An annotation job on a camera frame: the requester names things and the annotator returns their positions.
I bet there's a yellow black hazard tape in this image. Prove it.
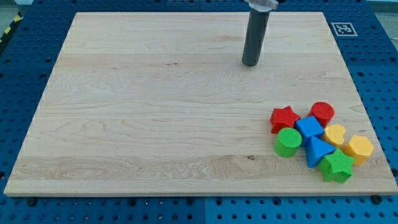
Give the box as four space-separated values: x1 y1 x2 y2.
1 12 24 44

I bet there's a white fiducial marker tag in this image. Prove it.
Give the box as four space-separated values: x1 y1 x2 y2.
331 22 358 37

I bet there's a yellow heart block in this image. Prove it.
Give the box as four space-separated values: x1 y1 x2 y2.
322 124 346 148

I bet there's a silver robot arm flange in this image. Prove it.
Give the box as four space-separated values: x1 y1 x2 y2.
244 0 279 12

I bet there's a red star block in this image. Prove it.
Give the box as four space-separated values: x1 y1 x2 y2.
270 106 301 134

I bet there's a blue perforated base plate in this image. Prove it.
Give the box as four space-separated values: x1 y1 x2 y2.
1 1 397 223

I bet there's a green cylinder block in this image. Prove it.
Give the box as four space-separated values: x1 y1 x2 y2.
274 128 302 158

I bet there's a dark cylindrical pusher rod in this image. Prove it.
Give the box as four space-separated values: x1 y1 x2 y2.
242 9 270 67

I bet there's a green star block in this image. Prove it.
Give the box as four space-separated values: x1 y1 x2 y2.
318 148 354 184

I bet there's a wooden board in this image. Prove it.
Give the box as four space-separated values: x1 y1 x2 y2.
4 12 397 197

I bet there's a yellow hexagon block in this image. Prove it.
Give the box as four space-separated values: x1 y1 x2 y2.
342 135 374 166

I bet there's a blue triangle block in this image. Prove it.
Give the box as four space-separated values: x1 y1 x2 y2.
305 137 336 168

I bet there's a blue cube block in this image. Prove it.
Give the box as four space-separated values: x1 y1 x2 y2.
294 116 325 147

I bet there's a red cylinder block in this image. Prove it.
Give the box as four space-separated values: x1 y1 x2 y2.
308 101 335 128

